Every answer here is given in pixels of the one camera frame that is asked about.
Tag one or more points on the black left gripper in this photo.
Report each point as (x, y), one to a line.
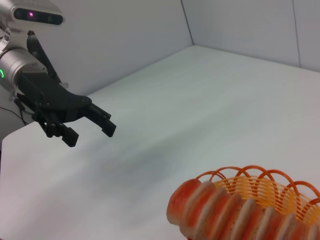
(55, 100)

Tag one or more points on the orange striped toy bread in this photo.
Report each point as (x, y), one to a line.
(212, 207)

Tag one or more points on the orange woven plastic basket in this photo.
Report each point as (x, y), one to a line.
(250, 187)

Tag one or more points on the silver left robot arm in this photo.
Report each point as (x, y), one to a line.
(17, 67)

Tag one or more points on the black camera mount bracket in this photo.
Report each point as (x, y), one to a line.
(41, 53)

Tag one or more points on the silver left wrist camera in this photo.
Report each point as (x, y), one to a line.
(37, 15)

